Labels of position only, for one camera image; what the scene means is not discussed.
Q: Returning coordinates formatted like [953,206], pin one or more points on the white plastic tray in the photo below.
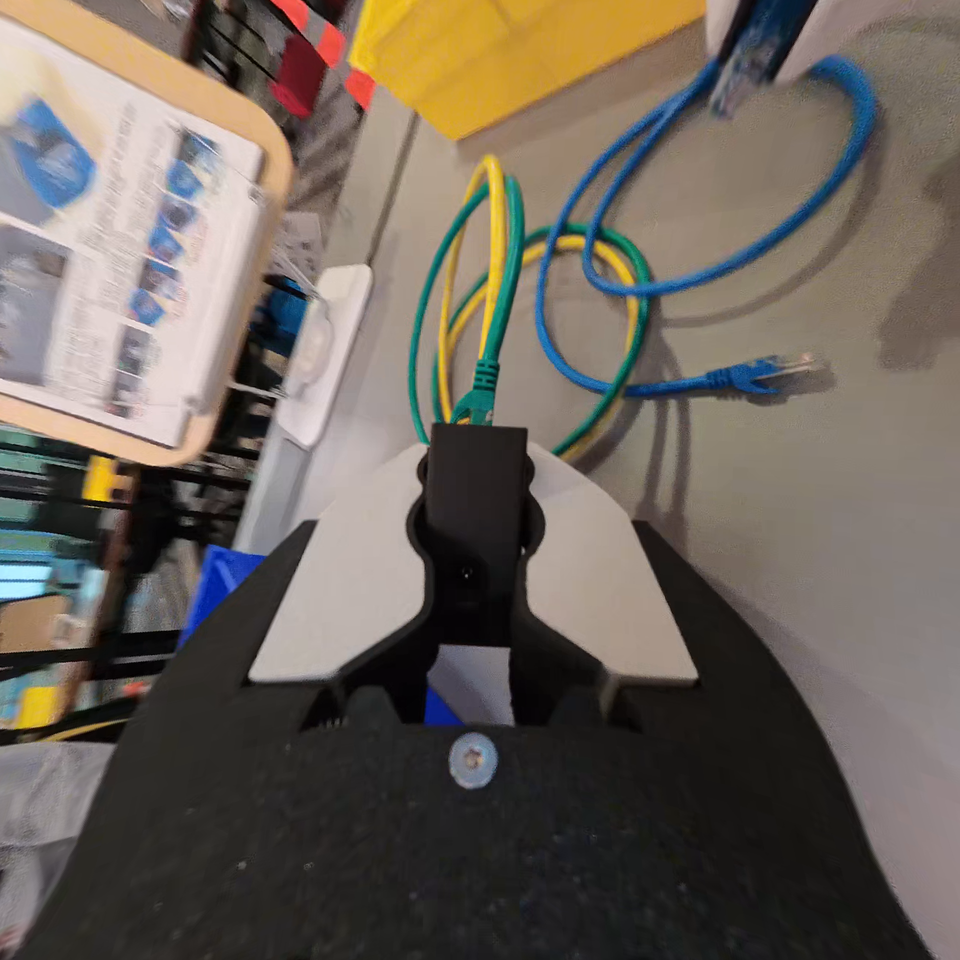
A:
[341,292]

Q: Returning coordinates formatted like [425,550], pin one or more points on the blue plastic bin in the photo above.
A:
[217,592]

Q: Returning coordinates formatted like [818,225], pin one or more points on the black ethernet port block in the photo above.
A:
[476,495]

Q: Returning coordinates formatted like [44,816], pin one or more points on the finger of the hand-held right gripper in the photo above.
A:
[721,19]
[821,37]

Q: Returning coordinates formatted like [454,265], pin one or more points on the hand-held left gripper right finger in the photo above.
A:
[607,585]

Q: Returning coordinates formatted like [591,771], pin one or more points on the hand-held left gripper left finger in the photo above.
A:
[352,585]

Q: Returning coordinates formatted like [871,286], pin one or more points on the wooden board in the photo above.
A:
[279,180]

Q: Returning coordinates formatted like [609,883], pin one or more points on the red striped object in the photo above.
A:
[361,88]

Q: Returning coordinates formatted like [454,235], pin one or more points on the yellow plastic bin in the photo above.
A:
[487,60]

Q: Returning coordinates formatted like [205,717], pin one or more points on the printed paper sheet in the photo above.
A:
[112,262]

